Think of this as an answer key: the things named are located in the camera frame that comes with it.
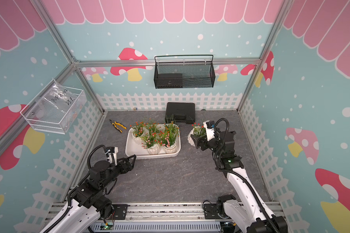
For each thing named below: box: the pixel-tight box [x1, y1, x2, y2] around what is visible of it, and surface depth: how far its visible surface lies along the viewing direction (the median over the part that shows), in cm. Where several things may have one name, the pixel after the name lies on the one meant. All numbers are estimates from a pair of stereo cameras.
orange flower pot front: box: [145, 117, 161, 135], surface depth 96 cm
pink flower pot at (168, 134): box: [158, 121, 180, 154], surface depth 91 cm
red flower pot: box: [129, 120, 146, 138], surface depth 97 cm
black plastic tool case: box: [165, 101, 196, 124], surface depth 118 cm
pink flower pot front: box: [140, 130, 161, 155], surface depth 91 cm
